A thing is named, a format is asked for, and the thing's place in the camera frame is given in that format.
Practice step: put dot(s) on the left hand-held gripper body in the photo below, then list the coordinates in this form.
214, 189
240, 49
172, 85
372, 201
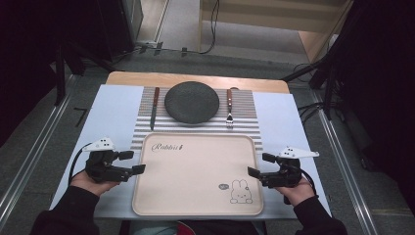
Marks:
101, 168

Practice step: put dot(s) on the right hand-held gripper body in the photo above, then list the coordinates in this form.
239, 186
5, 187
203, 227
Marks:
284, 173

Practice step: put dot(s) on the beige tray with rabbit print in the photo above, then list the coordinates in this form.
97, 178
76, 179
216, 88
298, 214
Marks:
195, 176

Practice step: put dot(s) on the dark grey round plate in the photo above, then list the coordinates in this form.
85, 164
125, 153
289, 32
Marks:
192, 102

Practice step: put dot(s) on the person's left hand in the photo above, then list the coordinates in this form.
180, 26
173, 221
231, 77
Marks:
91, 186

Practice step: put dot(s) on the person's right hand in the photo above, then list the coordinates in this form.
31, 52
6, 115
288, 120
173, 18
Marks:
297, 194

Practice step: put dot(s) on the white board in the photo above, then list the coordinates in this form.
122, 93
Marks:
114, 111

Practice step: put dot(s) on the grey striped placemat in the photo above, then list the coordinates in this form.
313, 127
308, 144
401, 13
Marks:
244, 107

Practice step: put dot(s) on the wooden table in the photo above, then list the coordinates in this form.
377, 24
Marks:
137, 79

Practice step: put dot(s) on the black metal stand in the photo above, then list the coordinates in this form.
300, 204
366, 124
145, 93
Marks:
326, 84
60, 75

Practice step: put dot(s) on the dark cabinet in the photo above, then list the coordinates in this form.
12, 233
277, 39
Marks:
122, 26

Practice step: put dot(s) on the light wooden shelf unit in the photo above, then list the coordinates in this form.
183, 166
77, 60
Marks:
267, 19

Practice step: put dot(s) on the aluminium floor rail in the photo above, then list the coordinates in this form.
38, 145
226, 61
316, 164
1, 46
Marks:
345, 169
32, 156

